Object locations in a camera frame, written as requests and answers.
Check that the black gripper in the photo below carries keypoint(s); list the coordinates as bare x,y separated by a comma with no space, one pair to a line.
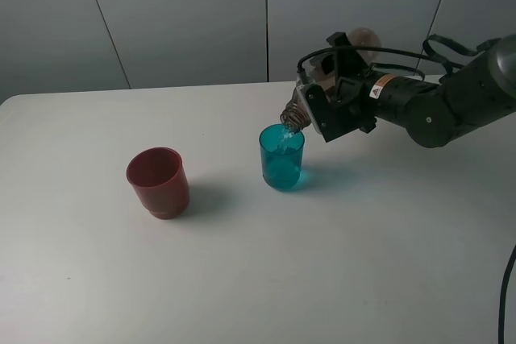
350,104

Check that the translucent grey plastic bottle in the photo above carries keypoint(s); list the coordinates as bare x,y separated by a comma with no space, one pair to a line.
295,115

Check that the teal transparent plastic cup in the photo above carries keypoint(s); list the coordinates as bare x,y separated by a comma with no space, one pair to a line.
281,152

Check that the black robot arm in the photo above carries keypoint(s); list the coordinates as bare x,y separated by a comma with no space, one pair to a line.
477,88

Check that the red plastic cup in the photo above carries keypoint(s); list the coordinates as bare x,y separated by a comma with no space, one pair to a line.
158,177

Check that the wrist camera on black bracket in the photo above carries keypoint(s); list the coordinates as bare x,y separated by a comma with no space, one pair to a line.
318,105

